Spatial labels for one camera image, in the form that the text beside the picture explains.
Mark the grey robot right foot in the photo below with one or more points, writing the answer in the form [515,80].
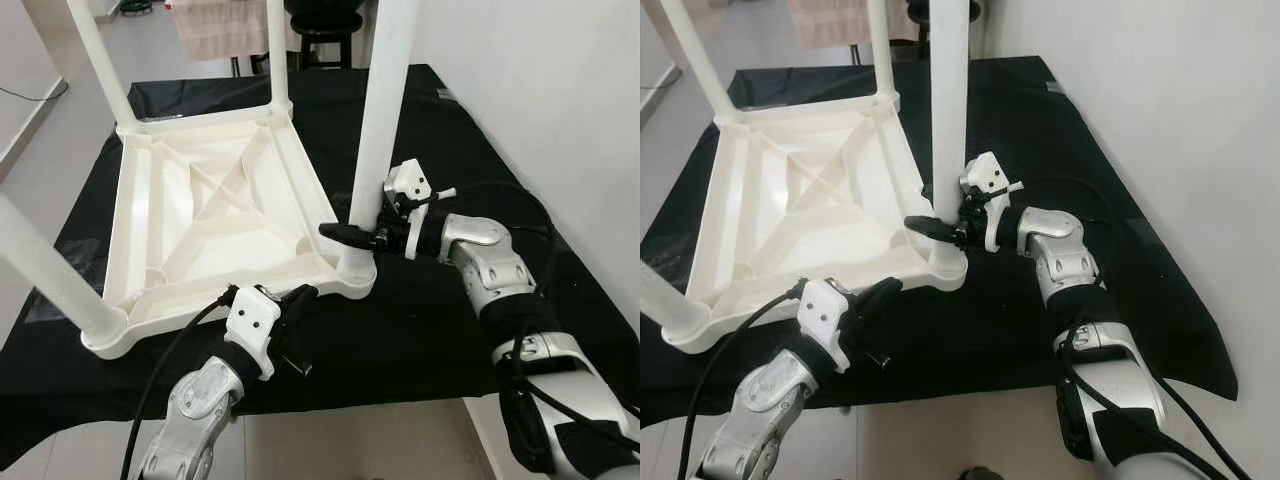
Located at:
[980,474]

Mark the grey tape piece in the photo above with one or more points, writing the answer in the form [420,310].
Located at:
[1055,88]
[445,93]

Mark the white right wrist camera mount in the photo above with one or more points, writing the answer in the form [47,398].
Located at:
[985,175]
[408,182]

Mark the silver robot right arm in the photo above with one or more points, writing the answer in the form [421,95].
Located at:
[490,265]
[1065,255]

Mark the black round stool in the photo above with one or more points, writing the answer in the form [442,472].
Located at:
[325,30]
[918,25]

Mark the white plastic children table top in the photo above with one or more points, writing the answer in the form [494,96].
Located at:
[810,210]
[220,220]

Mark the beige cloth covered table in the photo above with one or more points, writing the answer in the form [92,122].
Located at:
[840,22]
[220,30]

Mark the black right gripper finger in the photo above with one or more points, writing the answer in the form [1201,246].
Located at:
[930,227]
[348,234]

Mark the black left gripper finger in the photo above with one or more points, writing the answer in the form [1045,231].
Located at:
[298,298]
[878,293]

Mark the faint clear tape patch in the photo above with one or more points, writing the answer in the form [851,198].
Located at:
[1140,230]

